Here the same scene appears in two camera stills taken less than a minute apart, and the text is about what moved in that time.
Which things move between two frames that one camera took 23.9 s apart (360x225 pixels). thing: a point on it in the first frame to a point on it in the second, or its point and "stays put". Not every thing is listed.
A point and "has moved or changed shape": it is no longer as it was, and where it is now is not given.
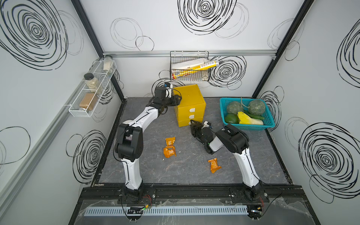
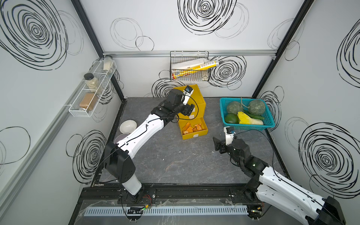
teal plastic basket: (268, 121) stays put
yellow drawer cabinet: (192, 105) has moved or changed shape
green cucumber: (253, 116) stays put
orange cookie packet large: (169, 151) to (187, 128)
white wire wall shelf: (86, 99) stays put
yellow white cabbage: (245, 119) stays put
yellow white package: (182, 69) stays put
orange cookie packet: (214, 166) has moved or changed shape
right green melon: (256, 107) stays put
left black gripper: (174, 101) to (187, 109)
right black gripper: (197, 128) to (218, 143)
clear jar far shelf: (108, 64) stays put
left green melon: (234, 107) stays put
